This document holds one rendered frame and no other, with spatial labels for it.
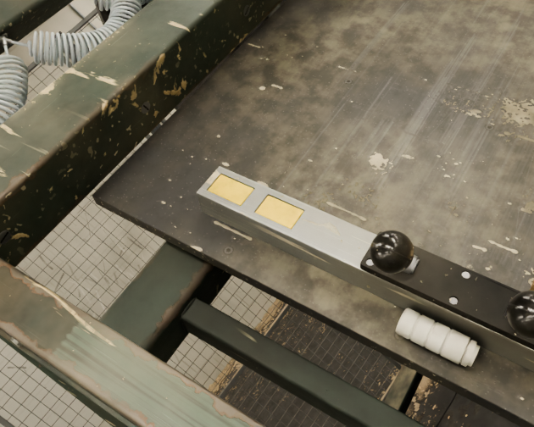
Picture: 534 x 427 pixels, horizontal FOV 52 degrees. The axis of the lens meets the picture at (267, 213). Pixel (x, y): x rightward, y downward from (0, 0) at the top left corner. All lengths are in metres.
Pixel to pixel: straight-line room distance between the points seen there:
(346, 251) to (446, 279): 0.11
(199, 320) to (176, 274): 0.07
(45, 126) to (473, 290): 0.53
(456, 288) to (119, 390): 0.34
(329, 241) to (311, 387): 0.16
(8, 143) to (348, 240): 0.42
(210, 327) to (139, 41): 0.41
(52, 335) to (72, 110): 0.29
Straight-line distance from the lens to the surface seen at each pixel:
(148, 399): 0.55
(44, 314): 0.62
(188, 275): 0.69
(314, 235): 0.62
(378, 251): 0.47
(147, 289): 0.70
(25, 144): 0.72
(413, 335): 0.58
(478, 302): 0.58
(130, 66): 0.78
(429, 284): 0.58
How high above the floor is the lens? 1.70
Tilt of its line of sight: 11 degrees down
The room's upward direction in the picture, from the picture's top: 47 degrees counter-clockwise
